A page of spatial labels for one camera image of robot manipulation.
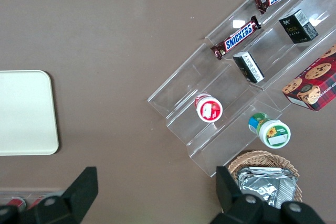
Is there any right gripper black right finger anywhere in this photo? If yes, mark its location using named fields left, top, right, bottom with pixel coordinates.
left=212, top=166, right=265, bottom=224

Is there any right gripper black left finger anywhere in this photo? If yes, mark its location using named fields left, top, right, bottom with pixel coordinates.
left=27, top=166, right=99, bottom=224

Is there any light wicker basket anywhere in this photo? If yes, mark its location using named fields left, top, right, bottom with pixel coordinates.
left=227, top=150, right=303, bottom=214

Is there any cream plastic tray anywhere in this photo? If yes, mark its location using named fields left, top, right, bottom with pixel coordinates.
left=0, top=69, right=59, bottom=156

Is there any silver foil packet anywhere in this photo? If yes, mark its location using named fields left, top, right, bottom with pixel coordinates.
left=236, top=166, right=298, bottom=210

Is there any clear acrylic bottle rack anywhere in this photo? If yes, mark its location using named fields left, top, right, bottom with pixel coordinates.
left=0, top=188, right=65, bottom=209

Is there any green lid sunflower jar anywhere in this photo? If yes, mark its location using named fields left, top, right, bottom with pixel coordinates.
left=248, top=112, right=291, bottom=149

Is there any red lid white jar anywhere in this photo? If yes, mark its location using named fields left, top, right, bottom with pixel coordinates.
left=194, top=93, right=224, bottom=123

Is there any clear acrylic tiered shelf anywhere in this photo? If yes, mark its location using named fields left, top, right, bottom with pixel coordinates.
left=146, top=0, right=336, bottom=178

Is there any small black carton box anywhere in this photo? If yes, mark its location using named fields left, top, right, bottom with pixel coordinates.
left=233, top=50, right=265, bottom=84
left=278, top=8, right=319, bottom=45

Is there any red tartan cookie box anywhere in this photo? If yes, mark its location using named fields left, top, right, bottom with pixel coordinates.
left=281, top=44, right=336, bottom=112

